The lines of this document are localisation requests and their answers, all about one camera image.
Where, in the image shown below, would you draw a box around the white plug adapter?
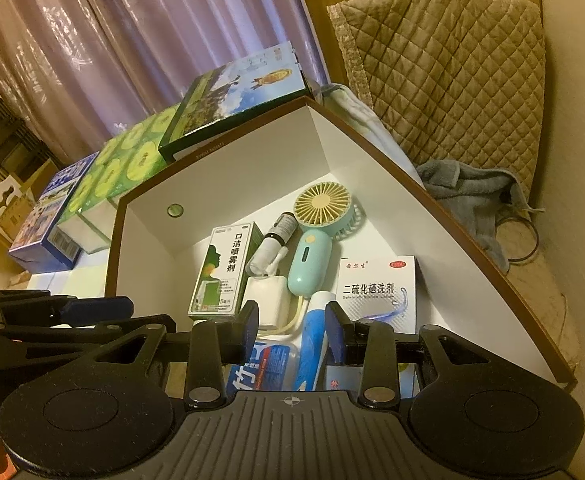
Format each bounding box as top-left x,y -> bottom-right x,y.
241,275 -> 293,333

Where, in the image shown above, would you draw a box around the brown cardboard box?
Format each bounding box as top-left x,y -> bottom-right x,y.
105,95 -> 578,401

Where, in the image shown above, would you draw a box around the black cable loop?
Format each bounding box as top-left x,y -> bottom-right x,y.
495,205 -> 540,263

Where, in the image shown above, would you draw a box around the bundle of green tissue packs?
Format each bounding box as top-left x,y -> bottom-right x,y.
55,105 -> 183,253

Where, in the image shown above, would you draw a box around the blue printed carton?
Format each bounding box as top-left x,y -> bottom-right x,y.
7,152 -> 98,273

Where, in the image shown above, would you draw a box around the dark spray bottle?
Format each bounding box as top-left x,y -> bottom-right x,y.
249,212 -> 298,277

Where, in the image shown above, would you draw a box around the green spray box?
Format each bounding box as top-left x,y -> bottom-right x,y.
188,222 -> 264,318

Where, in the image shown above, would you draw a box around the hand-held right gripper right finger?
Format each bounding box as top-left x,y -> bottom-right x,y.
325,301 -> 478,407

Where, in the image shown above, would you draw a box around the pale printed pillow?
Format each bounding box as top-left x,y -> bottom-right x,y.
317,84 -> 425,191

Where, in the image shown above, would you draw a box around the teal handheld mini fan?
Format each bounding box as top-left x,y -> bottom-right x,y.
286,183 -> 365,297

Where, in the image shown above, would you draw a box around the purple curtain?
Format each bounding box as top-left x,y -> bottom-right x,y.
0,0 -> 328,171

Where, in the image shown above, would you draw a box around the open cardboard carton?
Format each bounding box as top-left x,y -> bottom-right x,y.
0,175 -> 36,241

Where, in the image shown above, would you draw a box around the grey towel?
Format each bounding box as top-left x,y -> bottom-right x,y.
415,159 -> 535,273

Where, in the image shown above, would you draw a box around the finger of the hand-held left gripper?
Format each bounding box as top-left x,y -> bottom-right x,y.
0,314 -> 176,356
0,290 -> 134,328

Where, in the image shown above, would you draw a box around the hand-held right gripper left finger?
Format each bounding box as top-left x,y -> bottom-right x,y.
92,301 -> 260,407

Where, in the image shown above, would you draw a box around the blue white medicine box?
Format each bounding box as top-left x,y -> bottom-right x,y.
332,254 -> 423,336

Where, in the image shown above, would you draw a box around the black plastic crates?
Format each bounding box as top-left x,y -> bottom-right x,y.
0,85 -> 63,186

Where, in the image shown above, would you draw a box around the landscape print box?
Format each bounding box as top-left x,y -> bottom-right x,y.
158,42 -> 313,163

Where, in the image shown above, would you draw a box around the clear box with blue label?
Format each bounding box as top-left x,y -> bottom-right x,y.
225,340 -> 300,398

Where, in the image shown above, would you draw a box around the white squeeze tube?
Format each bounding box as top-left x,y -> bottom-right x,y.
296,292 -> 340,393

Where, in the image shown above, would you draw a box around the beige fleece blanket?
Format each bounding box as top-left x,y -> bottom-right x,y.
492,205 -> 580,376

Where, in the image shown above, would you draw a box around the beige quilted cover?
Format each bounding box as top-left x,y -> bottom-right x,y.
326,0 -> 545,211

